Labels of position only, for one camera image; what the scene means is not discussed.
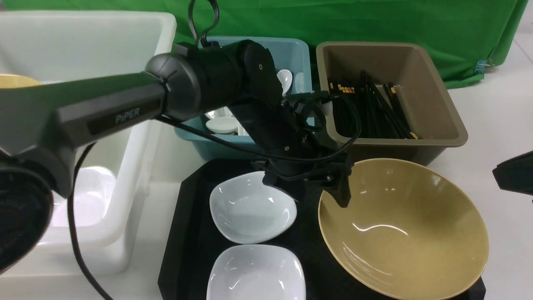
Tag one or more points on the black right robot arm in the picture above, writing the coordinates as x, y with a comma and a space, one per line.
516, 174

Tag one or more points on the black plastic serving tray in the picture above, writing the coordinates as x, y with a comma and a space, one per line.
194, 243

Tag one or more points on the pile of black chopsticks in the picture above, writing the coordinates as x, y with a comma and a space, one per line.
368, 108

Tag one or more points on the blue binder clip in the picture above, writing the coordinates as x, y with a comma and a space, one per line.
484, 66

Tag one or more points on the teal plastic bin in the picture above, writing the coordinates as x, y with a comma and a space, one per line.
288, 54

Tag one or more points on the pile of white soup spoons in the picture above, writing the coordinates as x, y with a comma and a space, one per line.
222, 121

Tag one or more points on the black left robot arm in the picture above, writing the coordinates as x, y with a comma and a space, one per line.
48, 130

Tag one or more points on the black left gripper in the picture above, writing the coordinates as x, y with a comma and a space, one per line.
294, 158

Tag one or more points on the white dish in tub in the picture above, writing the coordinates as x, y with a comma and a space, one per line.
93, 191

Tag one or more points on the green cloth backdrop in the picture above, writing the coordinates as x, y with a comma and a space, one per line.
458, 34

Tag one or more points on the brown plastic bin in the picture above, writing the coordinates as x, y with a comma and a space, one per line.
423, 96

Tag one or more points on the stacked tan bowls in tub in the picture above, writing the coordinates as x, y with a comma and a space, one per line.
10, 81

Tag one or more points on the large tan noodle bowl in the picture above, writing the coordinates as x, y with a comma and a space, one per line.
407, 232

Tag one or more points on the large white plastic tub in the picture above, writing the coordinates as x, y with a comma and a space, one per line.
58, 46

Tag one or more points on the white square dish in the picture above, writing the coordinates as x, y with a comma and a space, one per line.
256, 272
246, 211

